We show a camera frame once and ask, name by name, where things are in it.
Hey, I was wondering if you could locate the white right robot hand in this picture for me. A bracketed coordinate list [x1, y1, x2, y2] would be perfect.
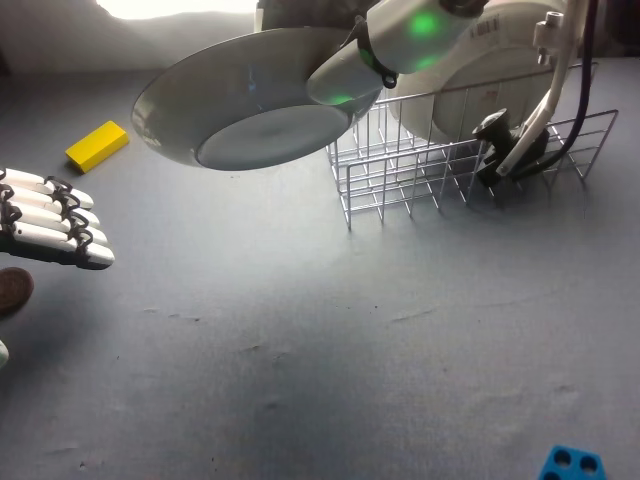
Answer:
[255, 0, 571, 106]

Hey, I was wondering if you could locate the white plate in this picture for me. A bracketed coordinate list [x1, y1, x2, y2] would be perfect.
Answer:
[388, 44, 569, 147]
[130, 27, 381, 172]

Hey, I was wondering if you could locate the yellow rectangular block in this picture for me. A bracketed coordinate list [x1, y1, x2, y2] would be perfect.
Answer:
[64, 120, 130, 175]

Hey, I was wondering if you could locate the white backdrop sheet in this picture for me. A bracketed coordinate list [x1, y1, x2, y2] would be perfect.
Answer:
[0, 0, 281, 74]

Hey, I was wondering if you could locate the grey table cloth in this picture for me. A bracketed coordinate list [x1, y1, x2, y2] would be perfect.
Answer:
[0, 54, 640, 480]

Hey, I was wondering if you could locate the blue pentagon block with holes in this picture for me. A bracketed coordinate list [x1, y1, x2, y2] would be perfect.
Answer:
[537, 444, 609, 480]

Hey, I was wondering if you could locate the brown sandwich cookie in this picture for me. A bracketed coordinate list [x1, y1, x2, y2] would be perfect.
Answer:
[0, 267, 35, 316]

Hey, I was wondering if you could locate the wire dish rack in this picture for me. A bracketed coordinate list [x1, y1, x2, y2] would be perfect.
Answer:
[325, 62, 619, 230]

